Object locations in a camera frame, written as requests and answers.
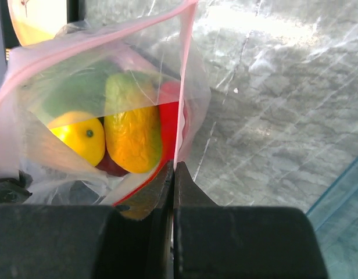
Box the cream plate with leaf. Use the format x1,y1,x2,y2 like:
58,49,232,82
7,0,67,46

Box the translucent blue plastic container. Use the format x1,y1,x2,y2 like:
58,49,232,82
307,157,358,278

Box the black rectangular tray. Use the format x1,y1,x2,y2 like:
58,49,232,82
0,0,85,60

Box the red chili pepper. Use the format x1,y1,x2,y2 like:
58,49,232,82
158,81,188,163

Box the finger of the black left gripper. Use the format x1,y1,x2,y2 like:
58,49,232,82
0,171,33,204

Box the yellow orange mango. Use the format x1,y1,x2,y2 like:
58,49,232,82
47,111,105,167

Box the clear zip top bag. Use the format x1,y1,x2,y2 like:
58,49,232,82
0,1,211,205

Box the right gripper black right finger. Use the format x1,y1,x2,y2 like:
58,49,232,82
174,162,328,278

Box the green bell pepper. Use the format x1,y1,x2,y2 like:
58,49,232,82
41,60,122,119

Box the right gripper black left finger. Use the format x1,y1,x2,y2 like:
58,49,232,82
0,162,173,278

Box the dark red apple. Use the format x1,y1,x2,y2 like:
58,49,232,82
96,151,129,177

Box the orange green mango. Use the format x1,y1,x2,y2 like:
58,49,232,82
104,73,162,173

